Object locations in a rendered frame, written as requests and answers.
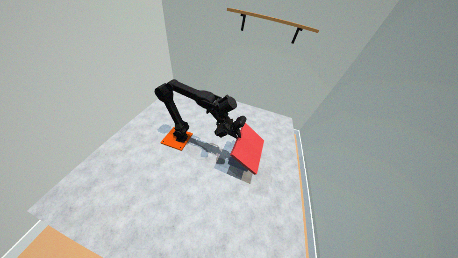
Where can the red panel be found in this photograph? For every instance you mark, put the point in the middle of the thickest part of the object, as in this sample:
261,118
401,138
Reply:
247,149

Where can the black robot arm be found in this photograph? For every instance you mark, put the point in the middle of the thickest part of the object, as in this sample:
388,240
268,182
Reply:
214,104

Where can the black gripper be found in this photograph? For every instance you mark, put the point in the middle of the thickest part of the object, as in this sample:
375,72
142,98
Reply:
234,126

